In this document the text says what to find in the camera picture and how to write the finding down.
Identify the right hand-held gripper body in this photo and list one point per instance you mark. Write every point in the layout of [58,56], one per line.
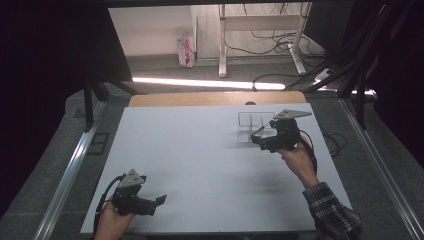
[287,133]

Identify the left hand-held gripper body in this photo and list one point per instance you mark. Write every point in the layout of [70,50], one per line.
[128,196]

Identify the clear acrylic organizer box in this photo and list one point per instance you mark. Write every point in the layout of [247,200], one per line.
[246,120]

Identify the person's left hand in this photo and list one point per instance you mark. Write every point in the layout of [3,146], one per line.
[111,223]

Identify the person's right hand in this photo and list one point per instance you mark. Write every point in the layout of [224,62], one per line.
[300,163]

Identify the black floor plate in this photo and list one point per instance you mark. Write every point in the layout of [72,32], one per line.
[98,143]

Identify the black metal stand bars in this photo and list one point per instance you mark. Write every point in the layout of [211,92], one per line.
[346,63]

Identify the black metal stand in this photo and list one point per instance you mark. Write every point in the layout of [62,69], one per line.
[88,103]

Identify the colourful printed carton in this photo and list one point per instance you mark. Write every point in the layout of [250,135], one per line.
[186,50]

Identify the dark curtain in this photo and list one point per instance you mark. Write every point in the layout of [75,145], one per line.
[43,83]
[400,66]

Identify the aluminium rail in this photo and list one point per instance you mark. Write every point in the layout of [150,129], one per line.
[66,176]
[383,166]

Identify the white metal desk frame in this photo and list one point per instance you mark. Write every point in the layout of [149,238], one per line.
[263,23]

